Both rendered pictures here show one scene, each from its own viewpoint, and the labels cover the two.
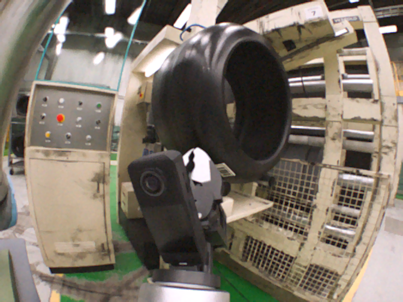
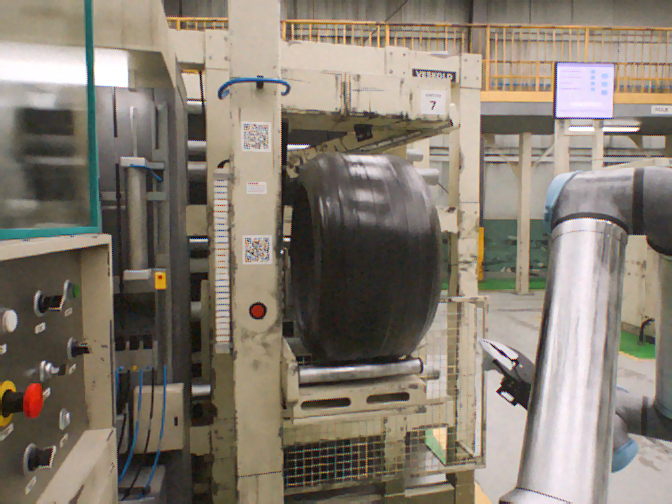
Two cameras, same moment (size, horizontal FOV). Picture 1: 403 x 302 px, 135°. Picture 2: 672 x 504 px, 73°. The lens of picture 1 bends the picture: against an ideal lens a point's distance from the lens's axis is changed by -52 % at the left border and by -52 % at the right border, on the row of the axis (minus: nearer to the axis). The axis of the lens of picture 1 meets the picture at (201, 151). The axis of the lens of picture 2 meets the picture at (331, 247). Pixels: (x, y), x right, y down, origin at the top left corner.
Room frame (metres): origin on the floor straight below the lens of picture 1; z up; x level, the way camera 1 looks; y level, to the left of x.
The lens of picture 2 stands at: (0.15, 1.13, 1.29)
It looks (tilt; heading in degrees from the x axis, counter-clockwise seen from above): 3 degrees down; 295
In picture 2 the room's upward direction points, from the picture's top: straight up
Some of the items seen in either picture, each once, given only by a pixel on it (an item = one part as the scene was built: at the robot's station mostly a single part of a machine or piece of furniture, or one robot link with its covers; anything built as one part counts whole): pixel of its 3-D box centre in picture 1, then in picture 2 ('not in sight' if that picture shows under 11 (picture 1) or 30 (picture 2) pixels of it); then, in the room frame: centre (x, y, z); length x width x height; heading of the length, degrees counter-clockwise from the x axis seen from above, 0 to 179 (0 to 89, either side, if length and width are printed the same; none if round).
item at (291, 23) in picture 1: (283, 33); (357, 104); (0.77, -0.39, 1.71); 0.61 x 0.25 x 0.15; 39
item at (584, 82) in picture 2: not in sight; (583, 91); (-0.14, -4.10, 2.60); 0.60 x 0.05 x 0.55; 28
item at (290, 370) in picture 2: not in sight; (283, 359); (0.82, 0.03, 0.90); 0.40 x 0.03 x 0.10; 129
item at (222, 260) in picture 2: not in sight; (223, 260); (0.92, 0.17, 1.19); 0.05 x 0.04 x 0.48; 129
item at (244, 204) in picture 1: (214, 198); (343, 389); (0.69, -0.08, 0.80); 0.37 x 0.36 x 0.02; 129
